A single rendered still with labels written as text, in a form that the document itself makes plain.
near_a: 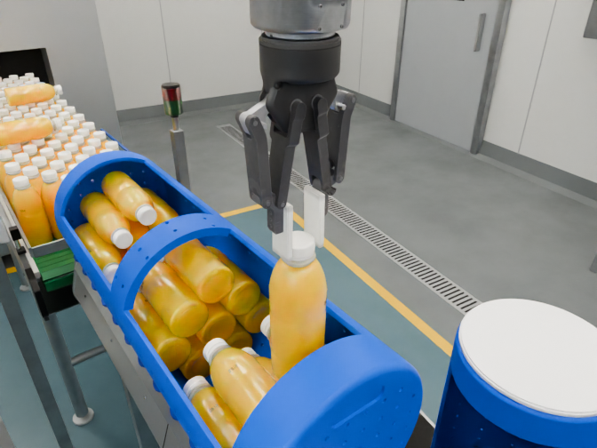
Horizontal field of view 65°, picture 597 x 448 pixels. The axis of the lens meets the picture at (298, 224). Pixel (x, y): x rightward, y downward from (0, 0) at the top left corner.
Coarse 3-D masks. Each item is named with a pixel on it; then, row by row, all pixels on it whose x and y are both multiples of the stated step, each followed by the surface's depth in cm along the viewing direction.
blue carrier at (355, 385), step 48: (144, 240) 81; (240, 240) 82; (96, 288) 91; (144, 336) 73; (336, 336) 79; (288, 384) 53; (336, 384) 52; (384, 384) 56; (192, 432) 61; (240, 432) 53; (288, 432) 50; (336, 432) 54; (384, 432) 62
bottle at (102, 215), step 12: (96, 192) 112; (84, 204) 109; (96, 204) 107; (108, 204) 107; (84, 216) 110; (96, 216) 104; (108, 216) 102; (120, 216) 103; (96, 228) 103; (108, 228) 101; (120, 228) 101; (108, 240) 102
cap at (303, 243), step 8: (296, 232) 55; (304, 232) 55; (296, 240) 54; (304, 240) 54; (312, 240) 54; (296, 248) 52; (304, 248) 53; (312, 248) 53; (296, 256) 53; (304, 256) 53
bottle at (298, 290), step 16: (272, 272) 57; (288, 272) 54; (304, 272) 54; (320, 272) 55; (272, 288) 56; (288, 288) 54; (304, 288) 54; (320, 288) 55; (272, 304) 57; (288, 304) 55; (304, 304) 54; (320, 304) 56; (272, 320) 58; (288, 320) 56; (304, 320) 56; (320, 320) 57; (272, 336) 60; (288, 336) 57; (304, 336) 57; (320, 336) 59; (272, 352) 62; (288, 352) 58; (304, 352) 58; (272, 368) 63; (288, 368) 60
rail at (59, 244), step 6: (60, 240) 126; (36, 246) 123; (42, 246) 123; (48, 246) 124; (54, 246) 125; (60, 246) 126; (66, 246) 127; (36, 252) 123; (42, 252) 124; (48, 252) 125
